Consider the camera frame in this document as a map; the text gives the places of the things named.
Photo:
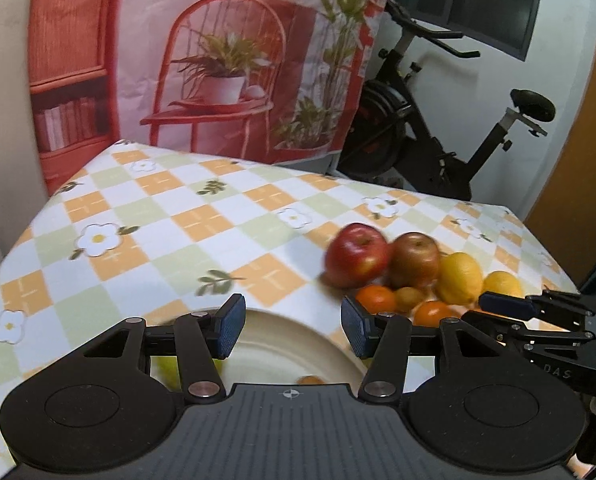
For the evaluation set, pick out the large yellow lemon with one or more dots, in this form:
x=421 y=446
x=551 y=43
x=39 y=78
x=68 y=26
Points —
x=458 y=277

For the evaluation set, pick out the dark window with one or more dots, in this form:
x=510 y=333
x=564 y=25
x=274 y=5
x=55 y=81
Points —
x=477 y=0

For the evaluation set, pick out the beige round plate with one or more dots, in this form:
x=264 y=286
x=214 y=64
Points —
x=278 y=345

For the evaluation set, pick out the black exercise bike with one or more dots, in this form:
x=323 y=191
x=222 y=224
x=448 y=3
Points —
x=427 y=150

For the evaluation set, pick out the dark red apple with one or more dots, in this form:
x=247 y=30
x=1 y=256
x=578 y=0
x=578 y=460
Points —
x=414 y=260

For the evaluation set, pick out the small tangerine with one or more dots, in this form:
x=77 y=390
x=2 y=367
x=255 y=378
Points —
x=311 y=380

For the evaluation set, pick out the brown kiwi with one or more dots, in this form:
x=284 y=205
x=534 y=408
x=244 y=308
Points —
x=409 y=298

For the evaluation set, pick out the small yellow lemon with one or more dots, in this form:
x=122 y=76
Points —
x=502 y=282

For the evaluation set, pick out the orange wooden door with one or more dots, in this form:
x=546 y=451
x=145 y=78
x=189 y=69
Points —
x=577 y=200

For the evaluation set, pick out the red chair wall poster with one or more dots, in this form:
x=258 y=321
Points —
x=143 y=60

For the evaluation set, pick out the green apple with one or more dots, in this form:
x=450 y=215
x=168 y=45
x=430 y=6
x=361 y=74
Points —
x=167 y=367

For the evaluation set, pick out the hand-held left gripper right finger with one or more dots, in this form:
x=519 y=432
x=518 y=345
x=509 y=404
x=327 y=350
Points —
x=355 y=330

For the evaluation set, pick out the large orange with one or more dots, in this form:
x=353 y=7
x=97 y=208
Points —
x=430 y=312

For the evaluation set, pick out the bright red apple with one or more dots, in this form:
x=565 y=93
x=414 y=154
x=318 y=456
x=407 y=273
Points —
x=357 y=255

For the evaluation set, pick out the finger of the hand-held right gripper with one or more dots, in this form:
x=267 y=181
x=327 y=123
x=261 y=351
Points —
x=492 y=327
x=502 y=304

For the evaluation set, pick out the checkered floral tablecloth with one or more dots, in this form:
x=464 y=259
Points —
x=178 y=240

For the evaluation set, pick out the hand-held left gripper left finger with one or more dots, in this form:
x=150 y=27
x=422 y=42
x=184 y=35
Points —
x=233 y=325

